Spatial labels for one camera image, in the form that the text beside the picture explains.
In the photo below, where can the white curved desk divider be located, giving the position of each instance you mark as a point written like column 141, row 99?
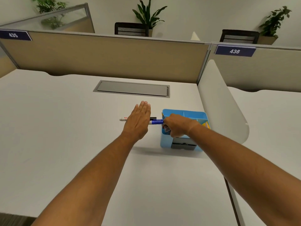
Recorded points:
column 219, row 103

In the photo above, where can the bushy plant in beige planter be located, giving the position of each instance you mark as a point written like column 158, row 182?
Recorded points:
column 274, row 21

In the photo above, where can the dark blue number sign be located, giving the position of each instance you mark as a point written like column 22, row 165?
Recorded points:
column 13, row 35
column 235, row 51

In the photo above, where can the frosted glass partition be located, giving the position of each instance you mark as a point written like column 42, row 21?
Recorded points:
column 70, row 19

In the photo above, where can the leafy green plant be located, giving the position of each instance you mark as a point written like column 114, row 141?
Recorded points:
column 48, row 5

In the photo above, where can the yellow item in organizer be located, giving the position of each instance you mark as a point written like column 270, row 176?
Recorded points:
column 205, row 124

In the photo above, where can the black mesh office chair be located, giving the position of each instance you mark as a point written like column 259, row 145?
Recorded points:
column 130, row 29
column 238, row 36

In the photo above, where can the wide beige partition panel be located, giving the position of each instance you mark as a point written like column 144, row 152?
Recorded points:
column 105, row 56

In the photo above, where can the person's left hand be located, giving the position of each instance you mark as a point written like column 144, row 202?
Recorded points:
column 137, row 122

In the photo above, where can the broad-leaf green plant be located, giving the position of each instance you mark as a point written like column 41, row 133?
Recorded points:
column 147, row 15

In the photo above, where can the white marker with black cap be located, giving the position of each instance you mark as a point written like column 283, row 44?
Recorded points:
column 123, row 119

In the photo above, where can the person's right forearm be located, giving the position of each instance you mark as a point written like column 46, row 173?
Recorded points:
column 247, row 167

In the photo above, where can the person's left forearm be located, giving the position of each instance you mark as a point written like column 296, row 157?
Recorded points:
column 94, row 178

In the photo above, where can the black organizer drawer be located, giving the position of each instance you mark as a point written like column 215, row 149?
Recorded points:
column 183, row 144

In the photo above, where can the person's left little finger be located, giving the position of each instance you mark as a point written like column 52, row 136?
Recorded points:
column 135, row 109

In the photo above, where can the light blue desk organizer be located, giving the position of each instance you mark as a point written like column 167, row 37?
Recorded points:
column 165, row 140

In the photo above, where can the person's right hand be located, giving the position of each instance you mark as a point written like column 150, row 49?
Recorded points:
column 181, row 125

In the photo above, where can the blue marker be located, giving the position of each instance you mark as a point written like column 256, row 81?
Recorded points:
column 157, row 122

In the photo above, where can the person's right fingers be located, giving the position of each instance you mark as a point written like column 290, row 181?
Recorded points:
column 169, row 124

